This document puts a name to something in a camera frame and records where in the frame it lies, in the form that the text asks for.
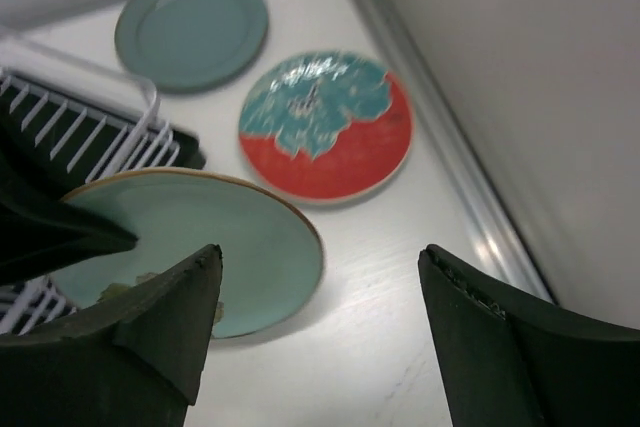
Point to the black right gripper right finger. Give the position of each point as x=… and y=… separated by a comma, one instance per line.
x=508, y=358

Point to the black drip tray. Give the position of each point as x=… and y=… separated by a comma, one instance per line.
x=67, y=134

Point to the white wire dish rack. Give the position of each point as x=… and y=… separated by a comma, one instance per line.
x=27, y=304

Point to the green plate with flower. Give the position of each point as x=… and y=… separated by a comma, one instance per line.
x=273, y=257

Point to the plain teal plate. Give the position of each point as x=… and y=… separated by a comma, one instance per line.
x=190, y=46

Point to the red and teal plate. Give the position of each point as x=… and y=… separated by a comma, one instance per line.
x=326, y=126

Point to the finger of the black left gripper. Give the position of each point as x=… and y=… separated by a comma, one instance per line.
x=39, y=232

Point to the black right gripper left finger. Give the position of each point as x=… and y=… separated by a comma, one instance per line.
x=135, y=359

